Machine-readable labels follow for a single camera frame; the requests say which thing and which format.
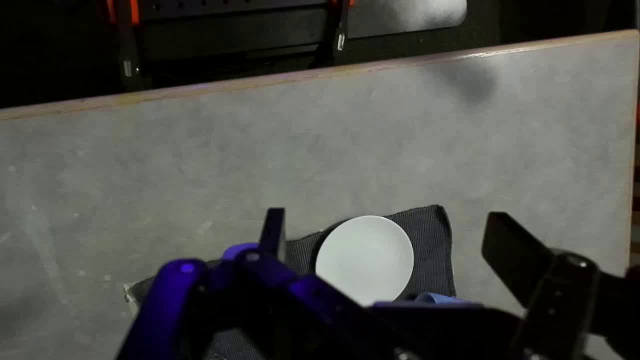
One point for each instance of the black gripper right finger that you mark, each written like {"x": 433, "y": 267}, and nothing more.
{"x": 521, "y": 260}

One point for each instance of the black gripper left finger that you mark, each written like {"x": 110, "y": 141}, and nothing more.
{"x": 273, "y": 232}

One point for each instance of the blue towel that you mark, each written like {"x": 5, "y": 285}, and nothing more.
{"x": 436, "y": 299}

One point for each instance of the white round plate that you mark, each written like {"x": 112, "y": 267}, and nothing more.
{"x": 362, "y": 256}

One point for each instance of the dark fabric placemat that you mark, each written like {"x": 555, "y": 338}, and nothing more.
{"x": 433, "y": 246}

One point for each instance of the black orange bar clamp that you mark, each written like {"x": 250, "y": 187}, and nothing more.
{"x": 341, "y": 41}
{"x": 126, "y": 60}

